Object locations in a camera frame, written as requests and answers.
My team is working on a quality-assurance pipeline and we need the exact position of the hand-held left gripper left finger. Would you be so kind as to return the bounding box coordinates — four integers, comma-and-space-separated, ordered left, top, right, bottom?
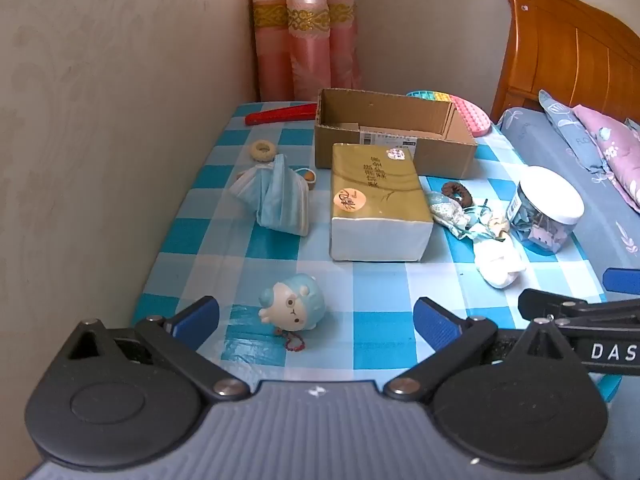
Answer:
67, 296, 252, 402

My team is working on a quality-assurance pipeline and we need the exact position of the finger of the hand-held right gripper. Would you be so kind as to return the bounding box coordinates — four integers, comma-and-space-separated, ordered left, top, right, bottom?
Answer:
518, 288, 640, 331
603, 268, 640, 291

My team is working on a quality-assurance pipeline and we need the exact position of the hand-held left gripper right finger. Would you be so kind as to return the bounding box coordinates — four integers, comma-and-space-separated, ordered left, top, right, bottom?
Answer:
383, 296, 582, 402

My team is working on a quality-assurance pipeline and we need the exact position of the blue sheep plush toy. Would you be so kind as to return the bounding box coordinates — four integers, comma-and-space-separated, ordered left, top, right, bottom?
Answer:
258, 273, 327, 333

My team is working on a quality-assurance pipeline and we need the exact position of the blue face mask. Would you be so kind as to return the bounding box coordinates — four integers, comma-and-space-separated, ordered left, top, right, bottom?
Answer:
229, 154, 311, 237

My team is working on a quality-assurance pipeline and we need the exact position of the brown cardboard box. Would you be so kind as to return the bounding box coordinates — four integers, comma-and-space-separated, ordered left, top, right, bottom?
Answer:
314, 88, 478, 180

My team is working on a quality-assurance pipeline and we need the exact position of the grey-blue bed sheet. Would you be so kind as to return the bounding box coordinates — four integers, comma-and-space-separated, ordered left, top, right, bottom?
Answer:
492, 107, 640, 311

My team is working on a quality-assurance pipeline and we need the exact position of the blue checkered tablecloth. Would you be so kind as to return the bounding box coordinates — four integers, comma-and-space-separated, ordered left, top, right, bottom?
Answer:
131, 101, 623, 403

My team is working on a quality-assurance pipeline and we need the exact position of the clear jar with white lid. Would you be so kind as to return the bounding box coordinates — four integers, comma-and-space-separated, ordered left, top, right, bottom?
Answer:
506, 166, 585, 256

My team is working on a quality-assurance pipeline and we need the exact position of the pink floral pillow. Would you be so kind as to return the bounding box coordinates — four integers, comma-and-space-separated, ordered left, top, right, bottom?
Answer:
572, 105, 640, 211

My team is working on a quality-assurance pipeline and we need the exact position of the brown hair scrunchie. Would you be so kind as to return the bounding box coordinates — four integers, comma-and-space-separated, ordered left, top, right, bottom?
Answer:
441, 181, 475, 207

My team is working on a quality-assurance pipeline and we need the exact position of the yellow tissue pack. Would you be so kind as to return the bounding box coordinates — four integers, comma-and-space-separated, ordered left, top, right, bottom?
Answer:
329, 143, 435, 263

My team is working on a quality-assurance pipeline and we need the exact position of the grey-blue floral pillow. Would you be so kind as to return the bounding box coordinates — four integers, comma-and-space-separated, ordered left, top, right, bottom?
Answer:
538, 90, 640, 211

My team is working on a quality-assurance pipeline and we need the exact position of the rainbow pop bubble toy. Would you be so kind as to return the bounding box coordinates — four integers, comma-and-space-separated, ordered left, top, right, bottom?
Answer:
406, 91, 493, 137

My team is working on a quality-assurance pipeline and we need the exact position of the red folding fan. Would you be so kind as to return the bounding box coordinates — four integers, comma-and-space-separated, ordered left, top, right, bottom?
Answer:
244, 103, 319, 126

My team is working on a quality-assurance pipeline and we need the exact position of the wooden bed headboard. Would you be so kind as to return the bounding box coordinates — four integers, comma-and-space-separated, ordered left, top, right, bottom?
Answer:
490, 0, 640, 123

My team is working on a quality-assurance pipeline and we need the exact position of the pink curtain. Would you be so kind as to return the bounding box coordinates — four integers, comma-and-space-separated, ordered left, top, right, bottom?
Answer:
250, 0, 363, 103

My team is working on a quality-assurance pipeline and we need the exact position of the red bead strap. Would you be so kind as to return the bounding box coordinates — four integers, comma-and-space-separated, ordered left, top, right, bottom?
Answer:
274, 327, 306, 352

